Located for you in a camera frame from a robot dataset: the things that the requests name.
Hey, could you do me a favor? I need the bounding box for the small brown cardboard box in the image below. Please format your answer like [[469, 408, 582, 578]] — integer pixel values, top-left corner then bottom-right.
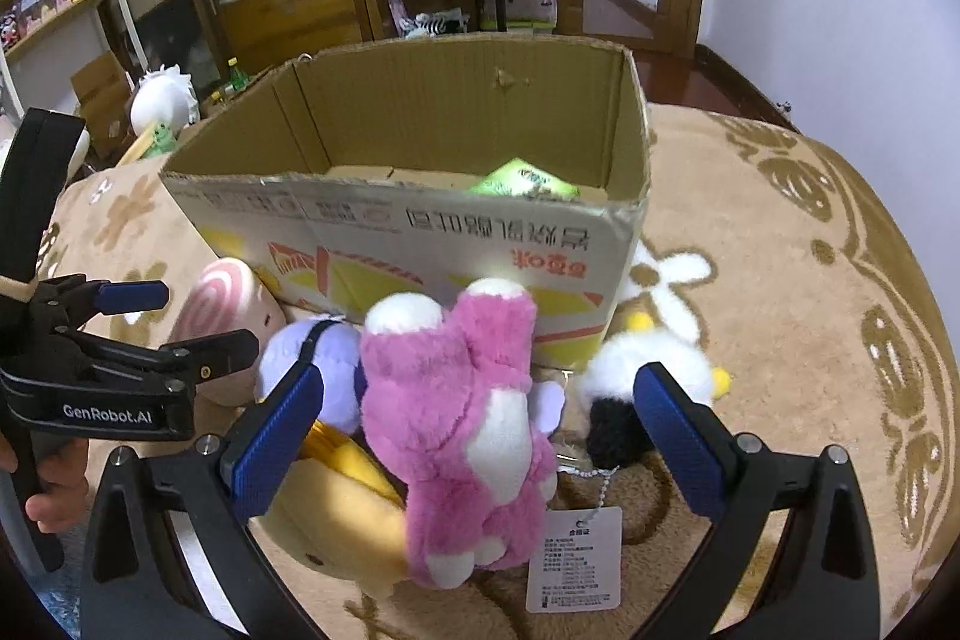
[[69, 50, 137, 163]]

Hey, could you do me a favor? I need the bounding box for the person's left hand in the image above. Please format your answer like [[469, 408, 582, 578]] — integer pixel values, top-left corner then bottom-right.
[[0, 436, 91, 534]]

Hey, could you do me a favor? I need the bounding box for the pink and white plush toy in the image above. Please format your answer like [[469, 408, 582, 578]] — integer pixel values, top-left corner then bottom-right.
[[358, 278, 560, 591]]

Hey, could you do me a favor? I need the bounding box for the green snack packet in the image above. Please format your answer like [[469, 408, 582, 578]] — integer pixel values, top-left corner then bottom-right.
[[469, 158, 583, 200]]

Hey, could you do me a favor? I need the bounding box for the purple plush toy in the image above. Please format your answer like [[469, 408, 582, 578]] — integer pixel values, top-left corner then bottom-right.
[[253, 315, 566, 437]]

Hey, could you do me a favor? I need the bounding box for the black and white plush toy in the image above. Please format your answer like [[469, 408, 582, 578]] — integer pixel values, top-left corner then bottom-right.
[[580, 308, 733, 470]]

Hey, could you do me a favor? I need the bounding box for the pink swirl plush toy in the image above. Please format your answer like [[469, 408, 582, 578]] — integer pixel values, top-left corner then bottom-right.
[[168, 257, 287, 406]]

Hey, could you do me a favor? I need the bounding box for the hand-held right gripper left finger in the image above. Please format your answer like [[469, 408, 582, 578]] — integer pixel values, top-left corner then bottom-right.
[[79, 356, 331, 640]]

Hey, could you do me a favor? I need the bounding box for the white paper tag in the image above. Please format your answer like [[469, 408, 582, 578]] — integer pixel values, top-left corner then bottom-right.
[[525, 506, 625, 614]]

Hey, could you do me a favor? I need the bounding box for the printed cardboard box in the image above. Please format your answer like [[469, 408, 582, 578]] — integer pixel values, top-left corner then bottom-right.
[[159, 31, 652, 375]]

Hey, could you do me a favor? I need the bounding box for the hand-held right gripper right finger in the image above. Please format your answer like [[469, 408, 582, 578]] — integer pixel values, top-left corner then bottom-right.
[[632, 361, 882, 640]]

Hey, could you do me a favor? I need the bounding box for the yellow plush toy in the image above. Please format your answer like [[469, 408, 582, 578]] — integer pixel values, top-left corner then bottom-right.
[[255, 419, 422, 605]]

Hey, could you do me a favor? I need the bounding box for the striped plush toy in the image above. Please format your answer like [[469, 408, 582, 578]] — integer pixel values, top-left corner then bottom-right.
[[403, 8, 471, 39]]

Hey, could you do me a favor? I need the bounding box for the white round plush toy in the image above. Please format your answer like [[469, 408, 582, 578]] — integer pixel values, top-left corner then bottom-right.
[[128, 63, 200, 151]]

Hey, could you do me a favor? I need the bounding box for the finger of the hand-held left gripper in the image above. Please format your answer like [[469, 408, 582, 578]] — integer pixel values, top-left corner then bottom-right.
[[34, 278, 171, 342], [73, 329, 261, 387]]

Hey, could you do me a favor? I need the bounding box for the beige patterned blanket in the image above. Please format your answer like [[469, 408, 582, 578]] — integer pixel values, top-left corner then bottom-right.
[[0, 100, 960, 640]]

